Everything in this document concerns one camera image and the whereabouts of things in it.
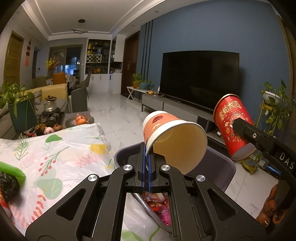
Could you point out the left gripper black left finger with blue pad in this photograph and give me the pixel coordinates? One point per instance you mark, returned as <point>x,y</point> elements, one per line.
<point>94,209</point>

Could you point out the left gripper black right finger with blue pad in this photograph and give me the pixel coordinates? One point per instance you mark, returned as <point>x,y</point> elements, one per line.
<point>199,209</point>

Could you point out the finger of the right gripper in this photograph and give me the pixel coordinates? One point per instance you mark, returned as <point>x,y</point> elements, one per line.
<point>272,149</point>

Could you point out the orange white paper cup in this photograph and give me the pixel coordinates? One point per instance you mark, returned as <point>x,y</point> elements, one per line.
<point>182,143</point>

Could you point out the red paper cup gold text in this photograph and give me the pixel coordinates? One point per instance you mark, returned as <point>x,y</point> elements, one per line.
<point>228,109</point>

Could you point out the black plastic trash bag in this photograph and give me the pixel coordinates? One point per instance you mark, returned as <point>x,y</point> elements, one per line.
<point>9,186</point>

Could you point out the pink plastic bag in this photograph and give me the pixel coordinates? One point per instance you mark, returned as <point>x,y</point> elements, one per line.
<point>165,215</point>

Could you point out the grey trash bin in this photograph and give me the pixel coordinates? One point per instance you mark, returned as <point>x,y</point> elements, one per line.
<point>216,167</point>

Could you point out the right hand dark nails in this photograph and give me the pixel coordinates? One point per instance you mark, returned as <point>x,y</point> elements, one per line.
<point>270,212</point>

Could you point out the plant on gold stand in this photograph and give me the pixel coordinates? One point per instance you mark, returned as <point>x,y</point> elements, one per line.
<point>274,110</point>

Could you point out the floral white table cloth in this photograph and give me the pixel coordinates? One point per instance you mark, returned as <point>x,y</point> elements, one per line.
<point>53,165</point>

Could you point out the black television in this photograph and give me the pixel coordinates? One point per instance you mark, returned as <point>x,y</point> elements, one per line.
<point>199,77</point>

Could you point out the glass teapot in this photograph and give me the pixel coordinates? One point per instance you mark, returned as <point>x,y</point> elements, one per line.
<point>50,104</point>

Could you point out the grey tv cabinet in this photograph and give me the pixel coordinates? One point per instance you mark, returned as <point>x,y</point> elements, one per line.
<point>185,112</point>

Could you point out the small white side table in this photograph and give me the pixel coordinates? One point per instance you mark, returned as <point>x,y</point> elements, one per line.
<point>131,90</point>

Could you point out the potted plant green planter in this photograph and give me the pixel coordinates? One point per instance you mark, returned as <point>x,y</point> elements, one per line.
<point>21,106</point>

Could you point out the dark brown door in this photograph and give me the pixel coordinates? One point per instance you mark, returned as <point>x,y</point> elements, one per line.
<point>129,64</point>

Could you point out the display shelf cabinet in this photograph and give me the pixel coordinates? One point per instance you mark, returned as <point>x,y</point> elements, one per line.
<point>97,56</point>

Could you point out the wooden door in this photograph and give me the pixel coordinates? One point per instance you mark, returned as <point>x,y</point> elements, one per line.
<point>13,59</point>

